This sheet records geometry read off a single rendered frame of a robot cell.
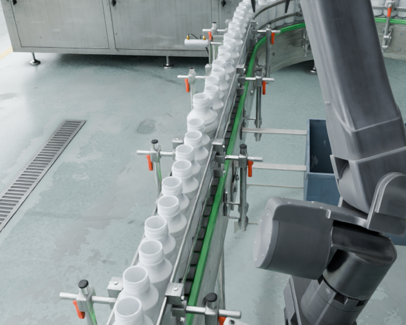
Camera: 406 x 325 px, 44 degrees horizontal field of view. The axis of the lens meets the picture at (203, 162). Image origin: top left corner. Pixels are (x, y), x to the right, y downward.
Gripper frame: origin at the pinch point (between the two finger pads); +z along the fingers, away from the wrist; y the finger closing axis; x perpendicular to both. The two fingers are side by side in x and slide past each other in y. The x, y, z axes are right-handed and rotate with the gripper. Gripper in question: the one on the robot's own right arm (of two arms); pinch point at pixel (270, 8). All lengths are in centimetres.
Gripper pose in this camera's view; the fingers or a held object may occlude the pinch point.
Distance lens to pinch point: 107.5
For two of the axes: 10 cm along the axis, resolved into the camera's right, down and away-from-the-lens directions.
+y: -9.9, -0.6, 1.5
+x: -1.6, 5.3, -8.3
